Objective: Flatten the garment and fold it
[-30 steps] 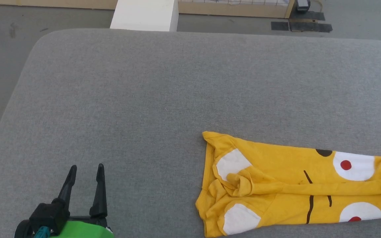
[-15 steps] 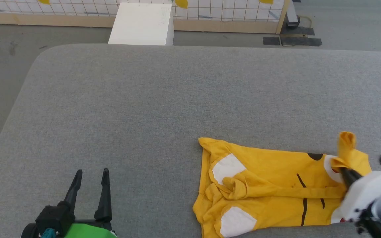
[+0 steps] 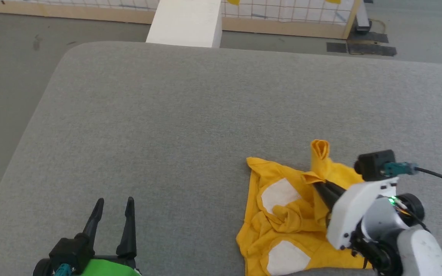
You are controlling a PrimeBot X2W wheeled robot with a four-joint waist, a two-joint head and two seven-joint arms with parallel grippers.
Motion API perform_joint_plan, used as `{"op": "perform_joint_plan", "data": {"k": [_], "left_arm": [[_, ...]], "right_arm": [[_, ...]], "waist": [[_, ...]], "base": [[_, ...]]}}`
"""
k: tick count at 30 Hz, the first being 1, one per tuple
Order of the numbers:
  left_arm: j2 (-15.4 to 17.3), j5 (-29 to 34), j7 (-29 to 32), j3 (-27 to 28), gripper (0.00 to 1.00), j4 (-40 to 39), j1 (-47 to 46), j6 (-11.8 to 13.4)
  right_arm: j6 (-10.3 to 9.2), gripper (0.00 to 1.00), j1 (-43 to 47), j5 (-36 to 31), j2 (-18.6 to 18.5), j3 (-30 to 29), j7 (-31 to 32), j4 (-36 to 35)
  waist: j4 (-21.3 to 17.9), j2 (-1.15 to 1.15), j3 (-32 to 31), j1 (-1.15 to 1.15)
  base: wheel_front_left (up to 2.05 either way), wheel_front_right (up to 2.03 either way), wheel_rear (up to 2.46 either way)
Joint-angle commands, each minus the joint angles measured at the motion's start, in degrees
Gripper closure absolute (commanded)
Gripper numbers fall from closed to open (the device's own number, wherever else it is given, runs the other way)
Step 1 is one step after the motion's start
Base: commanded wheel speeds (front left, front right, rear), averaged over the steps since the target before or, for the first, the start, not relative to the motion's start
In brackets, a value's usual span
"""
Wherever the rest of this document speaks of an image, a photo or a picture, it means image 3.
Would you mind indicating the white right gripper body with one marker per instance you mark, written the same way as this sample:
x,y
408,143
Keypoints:
x,y
353,212

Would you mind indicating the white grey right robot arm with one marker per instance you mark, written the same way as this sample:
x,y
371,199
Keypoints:
x,y
409,241

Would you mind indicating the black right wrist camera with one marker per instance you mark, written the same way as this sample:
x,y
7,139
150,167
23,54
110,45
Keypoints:
x,y
374,165

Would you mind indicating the lemon print partition screen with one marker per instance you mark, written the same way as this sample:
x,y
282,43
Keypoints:
x,y
282,15

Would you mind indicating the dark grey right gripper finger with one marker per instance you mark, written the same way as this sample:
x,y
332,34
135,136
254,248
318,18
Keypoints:
x,y
331,188
326,198

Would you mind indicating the yellow cartoon print garment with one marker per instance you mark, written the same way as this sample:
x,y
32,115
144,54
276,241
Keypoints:
x,y
282,222

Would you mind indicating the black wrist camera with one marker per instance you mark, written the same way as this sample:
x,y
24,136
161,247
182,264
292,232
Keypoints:
x,y
374,165
71,253

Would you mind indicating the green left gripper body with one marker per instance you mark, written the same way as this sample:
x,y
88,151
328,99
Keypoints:
x,y
108,267

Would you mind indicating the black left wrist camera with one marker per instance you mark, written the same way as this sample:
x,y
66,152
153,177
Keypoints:
x,y
71,253

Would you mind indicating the black floor plates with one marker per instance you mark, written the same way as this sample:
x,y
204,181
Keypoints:
x,y
363,46

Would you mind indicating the grey metal screen foot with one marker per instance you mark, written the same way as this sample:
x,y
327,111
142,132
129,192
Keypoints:
x,y
363,17

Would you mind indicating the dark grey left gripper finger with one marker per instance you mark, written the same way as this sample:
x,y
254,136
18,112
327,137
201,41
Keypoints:
x,y
93,220
127,230

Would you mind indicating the grey fabric sofa cushion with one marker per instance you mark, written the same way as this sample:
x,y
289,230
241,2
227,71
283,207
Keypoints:
x,y
167,134

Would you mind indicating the white rectangular block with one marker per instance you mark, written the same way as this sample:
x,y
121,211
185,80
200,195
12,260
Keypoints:
x,y
186,23

